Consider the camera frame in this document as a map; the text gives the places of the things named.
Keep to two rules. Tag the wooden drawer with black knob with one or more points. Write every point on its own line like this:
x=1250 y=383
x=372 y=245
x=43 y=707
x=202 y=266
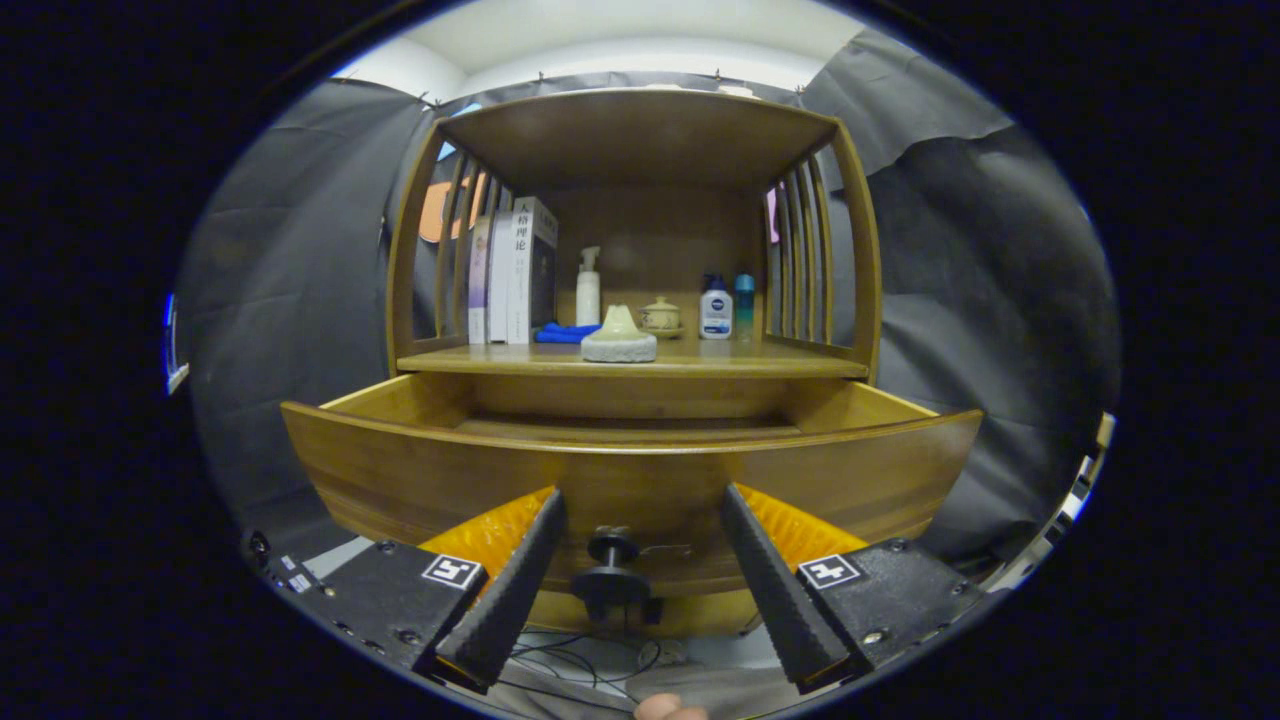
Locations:
x=640 y=480

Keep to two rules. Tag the white lotion bottle blue cap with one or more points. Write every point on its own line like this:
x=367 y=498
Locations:
x=716 y=315

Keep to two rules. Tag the wooden countertop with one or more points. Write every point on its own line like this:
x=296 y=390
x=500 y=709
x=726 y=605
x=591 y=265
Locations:
x=740 y=357

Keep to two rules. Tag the cream scrub brush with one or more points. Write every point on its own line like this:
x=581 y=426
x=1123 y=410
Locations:
x=620 y=340

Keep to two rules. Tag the purple white book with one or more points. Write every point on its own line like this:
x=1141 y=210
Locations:
x=478 y=290

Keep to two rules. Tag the cream lidded teacup with saucer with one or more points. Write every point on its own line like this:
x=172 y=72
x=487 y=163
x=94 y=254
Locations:
x=661 y=317

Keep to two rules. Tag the white pump bottle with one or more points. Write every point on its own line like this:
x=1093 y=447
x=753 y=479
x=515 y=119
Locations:
x=588 y=300

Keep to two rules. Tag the wooden cabinet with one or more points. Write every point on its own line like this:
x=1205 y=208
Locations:
x=640 y=140

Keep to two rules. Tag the folded blue cloth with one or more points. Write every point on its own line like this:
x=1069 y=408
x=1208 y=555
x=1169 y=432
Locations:
x=560 y=333

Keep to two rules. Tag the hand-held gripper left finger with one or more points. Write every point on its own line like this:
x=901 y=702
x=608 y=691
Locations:
x=510 y=590

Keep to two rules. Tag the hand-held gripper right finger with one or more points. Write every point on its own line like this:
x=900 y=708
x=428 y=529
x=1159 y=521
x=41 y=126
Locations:
x=780 y=590

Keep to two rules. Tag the teal bottle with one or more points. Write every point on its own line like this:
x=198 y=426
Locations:
x=745 y=305

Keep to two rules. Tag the thin white book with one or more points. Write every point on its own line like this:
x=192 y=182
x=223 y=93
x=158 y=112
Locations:
x=499 y=280

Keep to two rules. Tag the large white grey book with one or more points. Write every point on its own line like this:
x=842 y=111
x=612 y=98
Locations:
x=535 y=270

